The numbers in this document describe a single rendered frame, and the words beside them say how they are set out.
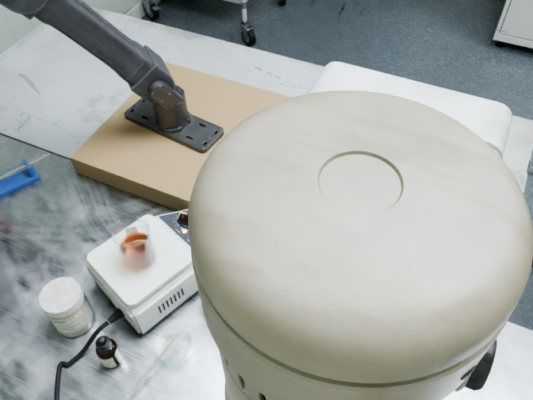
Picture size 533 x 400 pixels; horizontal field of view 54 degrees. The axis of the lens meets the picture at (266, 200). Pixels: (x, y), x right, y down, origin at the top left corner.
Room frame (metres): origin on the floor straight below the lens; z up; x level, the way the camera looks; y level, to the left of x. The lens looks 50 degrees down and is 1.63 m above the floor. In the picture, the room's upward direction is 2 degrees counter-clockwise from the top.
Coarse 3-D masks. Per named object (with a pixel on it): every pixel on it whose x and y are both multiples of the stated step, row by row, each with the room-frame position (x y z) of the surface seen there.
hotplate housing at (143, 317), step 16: (96, 272) 0.42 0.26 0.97; (192, 272) 0.42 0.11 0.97; (160, 288) 0.39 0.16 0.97; (176, 288) 0.39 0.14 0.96; (192, 288) 0.41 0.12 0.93; (144, 304) 0.36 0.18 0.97; (160, 304) 0.37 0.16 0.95; (176, 304) 0.39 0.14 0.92; (112, 320) 0.36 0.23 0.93; (128, 320) 0.36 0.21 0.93; (144, 320) 0.35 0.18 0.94; (160, 320) 0.37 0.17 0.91
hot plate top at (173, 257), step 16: (160, 224) 0.49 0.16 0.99; (112, 240) 0.46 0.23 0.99; (160, 240) 0.46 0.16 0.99; (176, 240) 0.46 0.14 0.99; (96, 256) 0.43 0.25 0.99; (112, 256) 0.43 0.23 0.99; (160, 256) 0.43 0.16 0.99; (176, 256) 0.43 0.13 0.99; (112, 272) 0.41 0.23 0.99; (128, 272) 0.41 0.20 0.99; (144, 272) 0.40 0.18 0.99; (160, 272) 0.40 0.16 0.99; (176, 272) 0.40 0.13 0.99; (112, 288) 0.38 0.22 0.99; (128, 288) 0.38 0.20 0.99; (144, 288) 0.38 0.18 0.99; (128, 304) 0.35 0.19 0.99
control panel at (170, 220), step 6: (186, 210) 0.56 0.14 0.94; (162, 216) 0.53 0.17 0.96; (168, 216) 0.53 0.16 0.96; (174, 216) 0.54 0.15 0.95; (168, 222) 0.51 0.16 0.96; (174, 222) 0.52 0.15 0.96; (174, 228) 0.50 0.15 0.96; (180, 228) 0.51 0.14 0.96; (180, 234) 0.49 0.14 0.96; (186, 234) 0.49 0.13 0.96; (186, 240) 0.48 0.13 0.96
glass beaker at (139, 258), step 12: (120, 216) 0.45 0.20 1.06; (132, 216) 0.45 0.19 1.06; (120, 228) 0.44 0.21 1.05; (132, 228) 0.45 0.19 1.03; (144, 228) 0.45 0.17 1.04; (120, 240) 0.44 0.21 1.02; (120, 252) 0.41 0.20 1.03; (132, 252) 0.40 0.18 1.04; (144, 252) 0.41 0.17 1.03; (156, 252) 0.43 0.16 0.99; (132, 264) 0.40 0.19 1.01; (144, 264) 0.41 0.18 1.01
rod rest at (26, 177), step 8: (24, 160) 0.69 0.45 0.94; (32, 168) 0.69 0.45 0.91; (16, 176) 0.67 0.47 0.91; (24, 176) 0.67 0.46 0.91; (32, 176) 0.67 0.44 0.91; (0, 184) 0.66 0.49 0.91; (8, 184) 0.65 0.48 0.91; (16, 184) 0.65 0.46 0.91; (24, 184) 0.66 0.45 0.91; (0, 192) 0.64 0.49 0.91; (8, 192) 0.64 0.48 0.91
